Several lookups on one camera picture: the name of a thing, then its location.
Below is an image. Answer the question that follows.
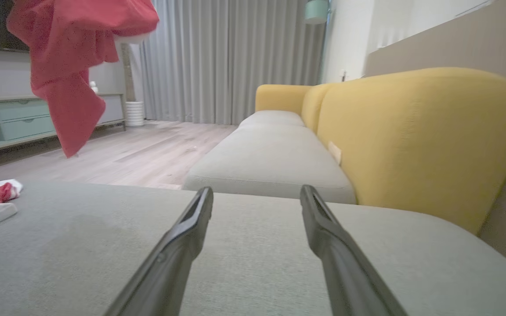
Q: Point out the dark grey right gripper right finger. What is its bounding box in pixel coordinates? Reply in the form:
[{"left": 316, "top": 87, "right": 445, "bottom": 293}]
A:
[{"left": 300, "top": 185, "right": 408, "bottom": 316}]

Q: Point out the cream sofa label tag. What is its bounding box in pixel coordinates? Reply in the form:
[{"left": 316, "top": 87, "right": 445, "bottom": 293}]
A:
[{"left": 328, "top": 141, "right": 343, "bottom": 166}]

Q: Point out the wide yellow sofa backrest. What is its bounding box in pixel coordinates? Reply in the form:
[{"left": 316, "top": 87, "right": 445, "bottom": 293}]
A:
[{"left": 317, "top": 67, "right": 506, "bottom": 235}]

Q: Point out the teal lamp shade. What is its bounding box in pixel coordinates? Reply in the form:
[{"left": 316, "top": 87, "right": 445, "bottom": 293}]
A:
[{"left": 304, "top": 0, "right": 330, "bottom": 25}]

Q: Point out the plain red garment white trim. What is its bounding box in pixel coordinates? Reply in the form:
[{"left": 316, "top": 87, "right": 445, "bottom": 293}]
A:
[{"left": 6, "top": 0, "right": 160, "bottom": 158}]

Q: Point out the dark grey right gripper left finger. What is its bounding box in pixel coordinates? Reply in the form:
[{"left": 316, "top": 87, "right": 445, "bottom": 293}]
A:
[{"left": 104, "top": 187, "right": 214, "bottom": 316}]

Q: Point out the large grey sofa chaise cushion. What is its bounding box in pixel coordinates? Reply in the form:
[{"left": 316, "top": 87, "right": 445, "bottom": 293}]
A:
[{"left": 0, "top": 180, "right": 506, "bottom": 316}]

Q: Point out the narrow yellow sofa backrest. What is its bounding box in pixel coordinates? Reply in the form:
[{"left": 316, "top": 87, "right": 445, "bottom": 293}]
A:
[{"left": 300, "top": 83, "right": 339, "bottom": 134}]

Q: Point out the white ribbed planter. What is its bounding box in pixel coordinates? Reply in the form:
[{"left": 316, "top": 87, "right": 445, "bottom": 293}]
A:
[{"left": 125, "top": 101, "right": 145, "bottom": 128}]

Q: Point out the brown plant trunk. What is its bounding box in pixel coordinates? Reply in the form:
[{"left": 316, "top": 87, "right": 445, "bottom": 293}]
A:
[{"left": 120, "top": 43, "right": 136, "bottom": 102}]

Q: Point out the long grey sofa seat cushion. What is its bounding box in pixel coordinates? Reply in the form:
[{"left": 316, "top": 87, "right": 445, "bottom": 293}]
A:
[{"left": 182, "top": 123, "right": 358, "bottom": 205}]

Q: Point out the short grey sofa seat cushion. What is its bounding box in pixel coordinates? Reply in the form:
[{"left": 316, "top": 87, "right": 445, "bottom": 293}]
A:
[{"left": 238, "top": 110, "right": 306, "bottom": 129}]

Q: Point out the grey pleated curtain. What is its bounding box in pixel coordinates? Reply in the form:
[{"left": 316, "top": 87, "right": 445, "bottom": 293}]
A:
[{"left": 139, "top": 0, "right": 328, "bottom": 126}]

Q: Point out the grey and green TV cabinet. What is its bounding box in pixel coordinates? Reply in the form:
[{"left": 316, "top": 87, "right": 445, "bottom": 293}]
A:
[{"left": 0, "top": 92, "right": 127, "bottom": 158}]

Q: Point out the yellow sofa armrest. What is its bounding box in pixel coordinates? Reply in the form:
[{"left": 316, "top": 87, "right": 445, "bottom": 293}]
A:
[{"left": 255, "top": 84, "right": 313, "bottom": 115}]

